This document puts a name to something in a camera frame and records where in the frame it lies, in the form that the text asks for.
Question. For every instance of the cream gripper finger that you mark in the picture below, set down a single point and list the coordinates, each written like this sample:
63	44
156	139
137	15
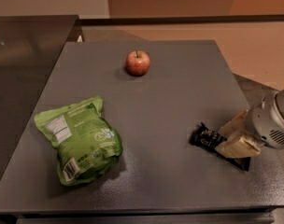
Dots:
240	145
236	124

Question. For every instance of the black rxbar chocolate bar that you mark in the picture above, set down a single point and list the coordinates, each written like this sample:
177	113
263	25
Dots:
208	140

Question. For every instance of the green snack bag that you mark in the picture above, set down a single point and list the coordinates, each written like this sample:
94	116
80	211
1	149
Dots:
87	145

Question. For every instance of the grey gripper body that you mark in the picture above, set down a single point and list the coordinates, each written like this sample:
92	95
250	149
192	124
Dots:
262	121

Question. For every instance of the red apple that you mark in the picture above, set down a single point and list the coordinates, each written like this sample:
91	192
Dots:
137	63

